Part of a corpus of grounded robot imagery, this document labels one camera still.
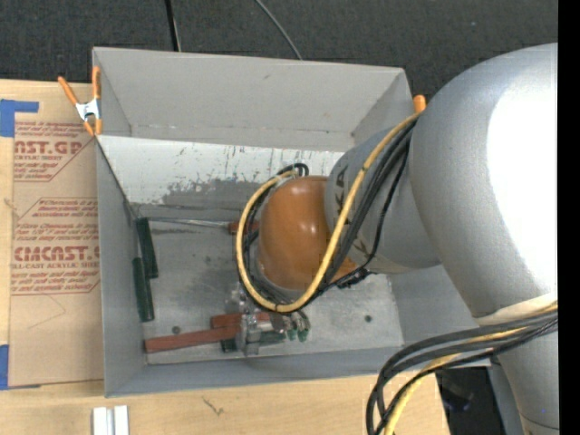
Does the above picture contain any brown cardboard board red print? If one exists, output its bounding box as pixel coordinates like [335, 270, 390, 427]
[0, 78, 106, 390]

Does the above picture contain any red-brown flat block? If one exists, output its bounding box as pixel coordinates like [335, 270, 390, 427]
[143, 326, 242, 354]
[227, 219, 261, 237]
[208, 312, 272, 331]

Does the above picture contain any grey metal bin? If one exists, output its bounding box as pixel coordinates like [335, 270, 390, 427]
[92, 46, 492, 399]

